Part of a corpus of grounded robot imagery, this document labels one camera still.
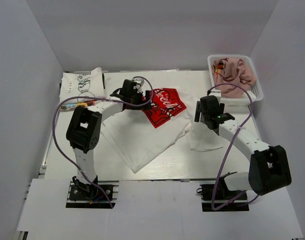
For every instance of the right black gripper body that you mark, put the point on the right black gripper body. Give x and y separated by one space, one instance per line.
204 117

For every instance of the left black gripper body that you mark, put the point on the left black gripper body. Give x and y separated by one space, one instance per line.
137 97

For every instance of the white red print t-shirt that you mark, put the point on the white red print t-shirt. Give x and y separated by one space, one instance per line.
139 136

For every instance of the pink t-shirt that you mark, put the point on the pink t-shirt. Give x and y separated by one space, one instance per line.
235 71

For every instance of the plain white t-shirt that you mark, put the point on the plain white t-shirt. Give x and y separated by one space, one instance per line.
249 93

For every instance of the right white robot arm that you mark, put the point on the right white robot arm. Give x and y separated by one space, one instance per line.
268 165

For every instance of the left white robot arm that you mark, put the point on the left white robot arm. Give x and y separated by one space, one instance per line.
84 129

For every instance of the folded white cartoon t-shirt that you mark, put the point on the folded white cartoon t-shirt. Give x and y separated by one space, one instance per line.
81 85

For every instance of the white plastic basket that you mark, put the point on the white plastic basket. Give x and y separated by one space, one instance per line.
256 88

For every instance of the folded colourful cartoon t-shirt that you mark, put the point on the folded colourful cartoon t-shirt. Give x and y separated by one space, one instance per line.
72 106

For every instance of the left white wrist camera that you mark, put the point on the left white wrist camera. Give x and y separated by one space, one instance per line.
139 81

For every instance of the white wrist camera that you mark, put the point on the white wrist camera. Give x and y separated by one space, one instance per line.
214 92
139 81

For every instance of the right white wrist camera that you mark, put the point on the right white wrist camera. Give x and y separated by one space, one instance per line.
214 92

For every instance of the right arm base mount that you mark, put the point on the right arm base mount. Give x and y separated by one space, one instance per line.
205 191

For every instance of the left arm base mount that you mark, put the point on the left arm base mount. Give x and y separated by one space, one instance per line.
80 199

